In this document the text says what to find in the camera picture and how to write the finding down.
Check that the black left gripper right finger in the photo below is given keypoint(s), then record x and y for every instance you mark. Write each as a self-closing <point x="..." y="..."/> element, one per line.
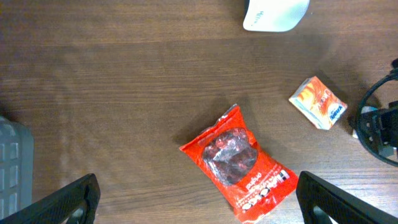
<point x="323" y="202"/>

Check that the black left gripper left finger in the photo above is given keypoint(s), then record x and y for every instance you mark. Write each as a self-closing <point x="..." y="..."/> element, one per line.
<point x="74" y="203"/>

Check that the grey plastic basket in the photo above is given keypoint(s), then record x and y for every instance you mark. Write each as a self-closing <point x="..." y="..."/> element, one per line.
<point x="17" y="164"/>

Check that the orange tissue pack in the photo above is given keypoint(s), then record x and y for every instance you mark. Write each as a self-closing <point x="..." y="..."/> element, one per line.
<point x="318" y="103"/>

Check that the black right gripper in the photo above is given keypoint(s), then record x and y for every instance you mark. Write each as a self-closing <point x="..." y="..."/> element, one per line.
<point x="379" y="129"/>

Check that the red snack bag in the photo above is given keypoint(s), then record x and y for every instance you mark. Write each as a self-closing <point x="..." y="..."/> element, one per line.
<point x="250" y="180"/>

